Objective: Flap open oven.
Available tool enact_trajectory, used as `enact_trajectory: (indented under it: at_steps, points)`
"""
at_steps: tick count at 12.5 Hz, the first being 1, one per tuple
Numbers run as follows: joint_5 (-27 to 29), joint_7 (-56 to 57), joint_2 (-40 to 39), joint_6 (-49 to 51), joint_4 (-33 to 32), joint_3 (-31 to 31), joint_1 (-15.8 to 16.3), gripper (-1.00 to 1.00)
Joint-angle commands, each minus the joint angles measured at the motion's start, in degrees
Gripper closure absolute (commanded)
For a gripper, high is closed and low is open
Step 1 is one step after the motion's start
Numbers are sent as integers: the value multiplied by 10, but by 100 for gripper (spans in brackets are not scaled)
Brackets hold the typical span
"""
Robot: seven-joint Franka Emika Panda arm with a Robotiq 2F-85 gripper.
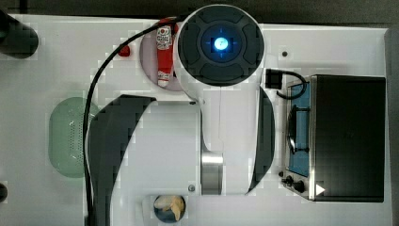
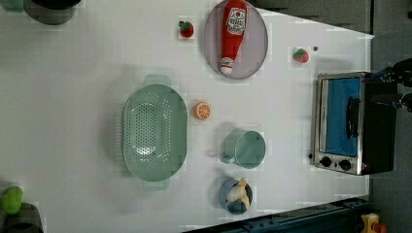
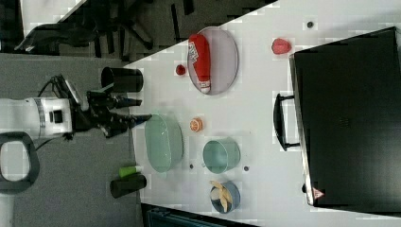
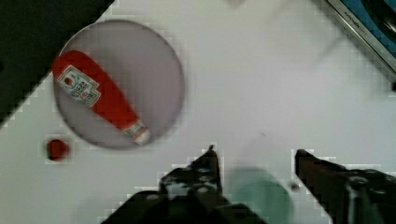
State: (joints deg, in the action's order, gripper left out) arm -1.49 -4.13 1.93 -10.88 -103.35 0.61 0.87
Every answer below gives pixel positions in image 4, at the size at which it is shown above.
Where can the silver black toaster oven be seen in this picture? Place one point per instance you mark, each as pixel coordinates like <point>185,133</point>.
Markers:
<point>373,22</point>

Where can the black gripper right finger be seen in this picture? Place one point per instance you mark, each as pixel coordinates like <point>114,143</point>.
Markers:
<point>349,196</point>

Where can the grey round plate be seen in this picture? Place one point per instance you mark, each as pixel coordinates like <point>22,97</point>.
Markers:
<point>145,68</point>

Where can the red ketchup bottle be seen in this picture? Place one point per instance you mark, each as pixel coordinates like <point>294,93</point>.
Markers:
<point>88,83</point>

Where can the red toy strawberry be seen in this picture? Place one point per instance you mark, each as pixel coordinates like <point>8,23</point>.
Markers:
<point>57,149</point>

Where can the green mug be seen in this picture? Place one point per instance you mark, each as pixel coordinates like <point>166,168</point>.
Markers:
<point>261,193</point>

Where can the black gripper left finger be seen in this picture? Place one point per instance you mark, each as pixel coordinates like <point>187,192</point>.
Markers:
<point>189,195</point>

